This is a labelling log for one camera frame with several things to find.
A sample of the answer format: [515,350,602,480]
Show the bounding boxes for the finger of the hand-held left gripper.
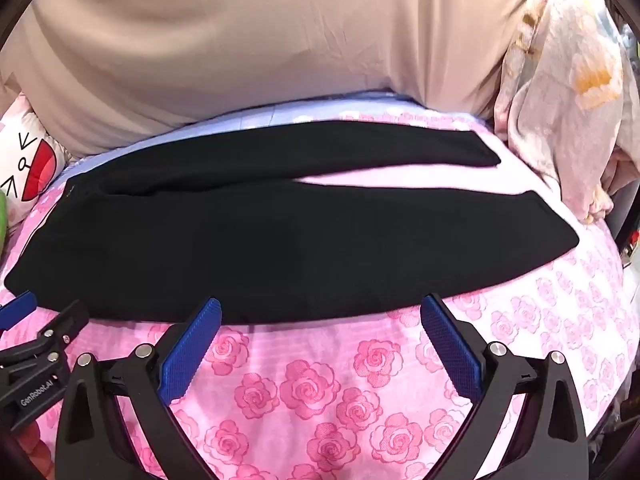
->
[0,300,91,369]
[0,292,39,331]

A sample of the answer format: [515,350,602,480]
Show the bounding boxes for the cartoon face pillow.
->
[0,95,69,207]

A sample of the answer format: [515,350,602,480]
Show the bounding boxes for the green plush toy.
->
[0,192,11,256]

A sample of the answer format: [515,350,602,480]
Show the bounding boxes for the pastel floral cloth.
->
[492,0,634,226]

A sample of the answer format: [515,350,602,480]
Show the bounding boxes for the pink rose print bedsheet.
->
[0,89,632,480]

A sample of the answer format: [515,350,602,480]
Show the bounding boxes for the beige quilt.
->
[0,0,539,159]

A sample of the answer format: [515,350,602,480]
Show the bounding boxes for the black pants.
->
[4,119,581,325]

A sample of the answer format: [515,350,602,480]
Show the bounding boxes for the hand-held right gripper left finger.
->
[54,297,223,480]

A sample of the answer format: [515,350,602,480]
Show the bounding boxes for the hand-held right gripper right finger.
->
[420,293,589,480]

